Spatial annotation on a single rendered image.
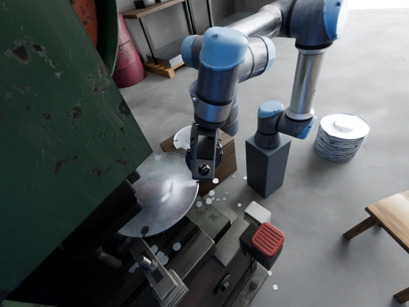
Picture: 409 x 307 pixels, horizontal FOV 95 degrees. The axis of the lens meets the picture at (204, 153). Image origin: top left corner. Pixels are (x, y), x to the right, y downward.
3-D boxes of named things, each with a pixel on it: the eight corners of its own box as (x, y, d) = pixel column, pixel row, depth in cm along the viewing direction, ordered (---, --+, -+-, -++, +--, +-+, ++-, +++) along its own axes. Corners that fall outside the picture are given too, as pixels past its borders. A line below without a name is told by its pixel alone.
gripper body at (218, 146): (215, 141, 53) (225, 103, 45) (218, 164, 47) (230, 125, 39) (188, 138, 52) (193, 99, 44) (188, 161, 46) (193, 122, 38)
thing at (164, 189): (198, 148, 66) (198, 146, 65) (199, 231, 46) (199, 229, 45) (121, 160, 69) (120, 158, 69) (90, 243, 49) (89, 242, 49)
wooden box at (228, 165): (208, 147, 177) (201, 117, 152) (237, 169, 153) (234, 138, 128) (173, 172, 164) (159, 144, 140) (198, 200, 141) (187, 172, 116)
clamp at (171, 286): (151, 240, 54) (135, 226, 47) (189, 290, 44) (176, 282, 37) (134, 258, 52) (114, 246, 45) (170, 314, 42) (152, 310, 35)
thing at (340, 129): (311, 125, 139) (311, 124, 139) (336, 108, 147) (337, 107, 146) (352, 145, 120) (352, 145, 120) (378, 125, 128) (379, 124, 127)
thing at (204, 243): (140, 174, 81) (134, 165, 77) (218, 248, 55) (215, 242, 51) (73, 226, 69) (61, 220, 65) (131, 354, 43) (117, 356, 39)
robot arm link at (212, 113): (235, 108, 35) (192, 103, 34) (229, 127, 39) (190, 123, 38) (230, 88, 41) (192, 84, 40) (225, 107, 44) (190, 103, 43)
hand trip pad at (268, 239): (263, 230, 52) (265, 218, 47) (283, 245, 49) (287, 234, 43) (248, 251, 50) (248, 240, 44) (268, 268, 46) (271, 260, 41)
